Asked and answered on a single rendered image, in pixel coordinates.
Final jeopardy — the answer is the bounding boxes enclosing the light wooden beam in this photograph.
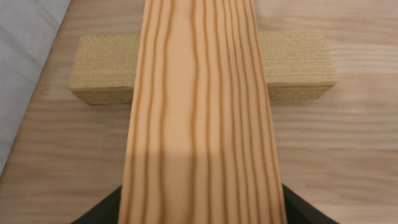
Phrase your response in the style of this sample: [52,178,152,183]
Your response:
[67,32,338,106]

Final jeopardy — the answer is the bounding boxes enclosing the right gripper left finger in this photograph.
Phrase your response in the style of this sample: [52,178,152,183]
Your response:
[70,184,123,224]

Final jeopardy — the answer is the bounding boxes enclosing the light grey panel with slot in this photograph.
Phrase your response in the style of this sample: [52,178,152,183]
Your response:
[0,0,71,177]

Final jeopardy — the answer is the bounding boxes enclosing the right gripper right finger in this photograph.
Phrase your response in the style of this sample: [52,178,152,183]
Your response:
[281,183,340,224]

